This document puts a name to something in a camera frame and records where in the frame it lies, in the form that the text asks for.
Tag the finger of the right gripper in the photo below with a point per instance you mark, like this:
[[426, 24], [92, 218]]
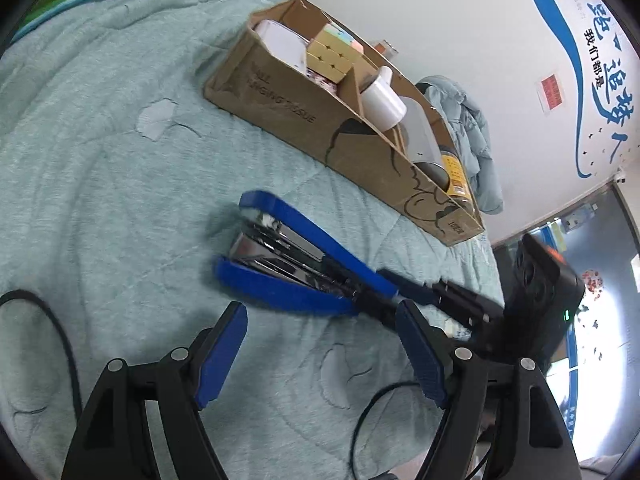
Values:
[[419, 293]]

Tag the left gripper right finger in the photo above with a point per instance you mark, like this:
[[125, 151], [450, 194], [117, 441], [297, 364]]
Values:
[[530, 441]]

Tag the yellow label glass jar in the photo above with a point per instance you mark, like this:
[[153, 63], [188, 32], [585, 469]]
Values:
[[458, 188]]

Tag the silver metal can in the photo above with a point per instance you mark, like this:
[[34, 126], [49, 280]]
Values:
[[421, 145]]

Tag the blue stapler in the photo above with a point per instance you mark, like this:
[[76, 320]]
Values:
[[282, 259]]

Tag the white hair dryer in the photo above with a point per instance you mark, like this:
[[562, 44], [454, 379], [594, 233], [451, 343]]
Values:
[[381, 105]]

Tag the pastel rubik cube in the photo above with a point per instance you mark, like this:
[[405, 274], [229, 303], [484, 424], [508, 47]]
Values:
[[333, 53]]

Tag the white device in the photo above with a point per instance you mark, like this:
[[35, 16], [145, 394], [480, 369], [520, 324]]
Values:
[[284, 44]]

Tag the colourful board game box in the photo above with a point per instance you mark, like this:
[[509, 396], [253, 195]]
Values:
[[322, 81]]

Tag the glass door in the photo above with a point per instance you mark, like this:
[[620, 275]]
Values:
[[594, 374]]

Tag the light blue jacket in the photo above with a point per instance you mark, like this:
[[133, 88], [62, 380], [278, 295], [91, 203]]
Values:
[[469, 131]]

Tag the small orange label jar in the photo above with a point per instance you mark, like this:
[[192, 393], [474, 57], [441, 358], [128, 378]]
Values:
[[384, 48]]

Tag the teal quilt blanket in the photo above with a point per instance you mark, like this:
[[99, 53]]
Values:
[[119, 186]]

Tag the brown cardboard box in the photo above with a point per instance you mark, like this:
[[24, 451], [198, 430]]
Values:
[[330, 127]]

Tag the red wall notice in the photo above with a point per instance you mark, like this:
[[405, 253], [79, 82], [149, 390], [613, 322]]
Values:
[[550, 93]]

